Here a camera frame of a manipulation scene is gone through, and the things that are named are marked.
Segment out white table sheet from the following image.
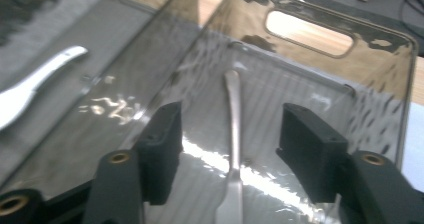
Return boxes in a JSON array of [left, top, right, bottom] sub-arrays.
[[401, 102, 424, 193]]

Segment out silver table knife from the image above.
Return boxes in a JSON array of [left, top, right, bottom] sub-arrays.
[[214, 69, 244, 224]]

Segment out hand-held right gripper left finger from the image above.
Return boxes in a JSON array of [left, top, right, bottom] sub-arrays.
[[83, 101, 184, 224]]

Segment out bundle of black cables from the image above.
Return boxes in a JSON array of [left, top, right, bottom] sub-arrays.
[[394, 0, 424, 35]]

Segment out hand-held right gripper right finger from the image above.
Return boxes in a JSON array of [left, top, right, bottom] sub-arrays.
[[275, 103, 424, 224]]

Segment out transparent grey plastic bin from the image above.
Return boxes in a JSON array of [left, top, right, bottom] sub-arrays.
[[0, 0, 203, 198], [126, 0, 419, 224]]

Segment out white ceramic spoon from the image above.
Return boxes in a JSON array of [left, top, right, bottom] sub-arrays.
[[0, 45, 89, 132]]

